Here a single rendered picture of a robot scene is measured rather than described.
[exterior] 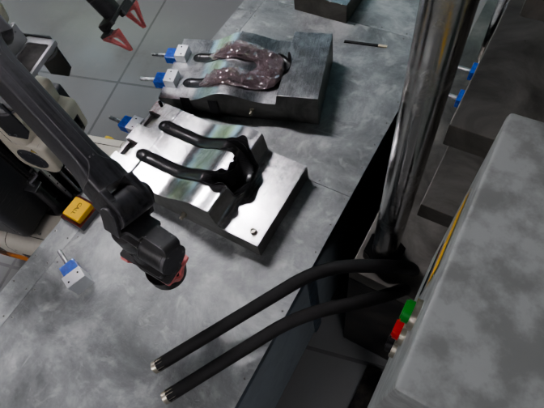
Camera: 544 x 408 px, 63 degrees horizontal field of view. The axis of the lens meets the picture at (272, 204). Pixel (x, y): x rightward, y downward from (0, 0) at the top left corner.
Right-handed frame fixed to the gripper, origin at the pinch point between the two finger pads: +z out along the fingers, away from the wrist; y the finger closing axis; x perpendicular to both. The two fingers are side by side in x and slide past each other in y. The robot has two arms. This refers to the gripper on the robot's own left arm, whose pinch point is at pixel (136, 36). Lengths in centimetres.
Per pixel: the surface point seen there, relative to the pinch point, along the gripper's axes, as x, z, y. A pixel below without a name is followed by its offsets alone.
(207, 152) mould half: -23.8, 22.2, -29.5
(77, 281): -2, 17, -70
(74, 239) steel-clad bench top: 10, 17, -58
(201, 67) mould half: -7.3, 19.6, 4.4
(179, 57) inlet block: -1.2, 14.4, 5.6
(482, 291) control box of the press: -99, -3, -73
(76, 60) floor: 154, 33, 77
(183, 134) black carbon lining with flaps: -13.3, 19.8, -23.4
